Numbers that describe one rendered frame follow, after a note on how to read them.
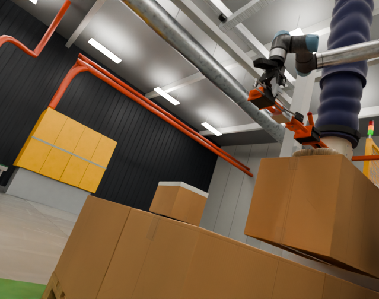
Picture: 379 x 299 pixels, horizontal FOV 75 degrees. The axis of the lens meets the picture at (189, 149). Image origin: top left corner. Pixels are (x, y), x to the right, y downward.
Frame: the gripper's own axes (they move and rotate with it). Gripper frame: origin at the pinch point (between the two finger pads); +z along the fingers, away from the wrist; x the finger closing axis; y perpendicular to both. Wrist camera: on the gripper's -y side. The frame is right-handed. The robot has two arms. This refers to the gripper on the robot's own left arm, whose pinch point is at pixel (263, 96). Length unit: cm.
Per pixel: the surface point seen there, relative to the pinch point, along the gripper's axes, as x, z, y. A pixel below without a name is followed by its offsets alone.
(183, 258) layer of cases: -17, 66, -28
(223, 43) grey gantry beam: 183, -197, 82
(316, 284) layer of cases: -18, 63, 26
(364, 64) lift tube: -11, -56, 59
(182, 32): 433, -389, 105
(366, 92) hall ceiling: 241, -508, 666
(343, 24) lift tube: -2, -83, 48
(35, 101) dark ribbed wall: 1031, -214, -123
